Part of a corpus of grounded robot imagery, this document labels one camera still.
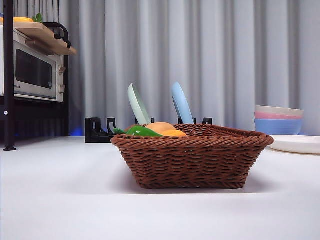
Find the orange corn cob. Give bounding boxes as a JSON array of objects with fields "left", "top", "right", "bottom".
[{"left": 162, "top": 129, "right": 188, "bottom": 138}]

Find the yellow toy food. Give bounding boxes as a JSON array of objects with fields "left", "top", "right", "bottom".
[{"left": 0, "top": 16, "right": 35, "bottom": 24}]

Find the pale blue plate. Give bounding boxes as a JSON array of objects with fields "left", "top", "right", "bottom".
[{"left": 171, "top": 81, "right": 195, "bottom": 125}]

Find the grey curtain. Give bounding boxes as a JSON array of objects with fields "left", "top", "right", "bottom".
[{"left": 9, "top": 0, "right": 320, "bottom": 138}]

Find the pale green plate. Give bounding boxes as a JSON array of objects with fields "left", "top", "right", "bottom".
[{"left": 127, "top": 83, "right": 152, "bottom": 125}]

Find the black dish rack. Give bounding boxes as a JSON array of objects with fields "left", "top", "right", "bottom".
[{"left": 84, "top": 116, "right": 213, "bottom": 144}]

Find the white flat plate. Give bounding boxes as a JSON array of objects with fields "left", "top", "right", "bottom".
[{"left": 266, "top": 134, "right": 320, "bottom": 155}]

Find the pink bowl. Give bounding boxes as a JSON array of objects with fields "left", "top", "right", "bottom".
[{"left": 254, "top": 111, "right": 304, "bottom": 121}]

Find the green toy leaf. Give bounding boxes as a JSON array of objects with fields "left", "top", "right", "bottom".
[{"left": 31, "top": 12, "right": 44, "bottom": 24}]

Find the wooden cutting board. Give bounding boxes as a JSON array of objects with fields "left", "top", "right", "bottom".
[{"left": 12, "top": 21, "right": 78, "bottom": 56}]

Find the white microwave oven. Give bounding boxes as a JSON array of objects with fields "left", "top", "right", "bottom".
[{"left": 0, "top": 26, "right": 65, "bottom": 103}]

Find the green cucumber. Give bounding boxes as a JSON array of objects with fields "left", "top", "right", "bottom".
[{"left": 113, "top": 124, "right": 164, "bottom": 138}]

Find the brown wicker basket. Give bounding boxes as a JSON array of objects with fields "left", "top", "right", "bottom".
[{"left": 110, "top": 123, "right": 275, "bottom": 190}]

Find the brown potato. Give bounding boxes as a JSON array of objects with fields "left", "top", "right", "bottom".
[{"left": 144, "top": 121, "right": 177, "bottom": 133}]

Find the blue bowl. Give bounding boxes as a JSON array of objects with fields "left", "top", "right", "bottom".
[{"left": 254, "top": 118, "right": 304, "bottom": 136}]

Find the black metal shelf frame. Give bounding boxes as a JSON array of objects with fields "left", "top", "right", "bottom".
[{"left": 0, "top": 0, "right": 71, "bottom": 152}]

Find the cream bowl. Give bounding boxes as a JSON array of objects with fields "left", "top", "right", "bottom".
[{"left": 255, "top": 105, "right": 305, "bottom": 117}]

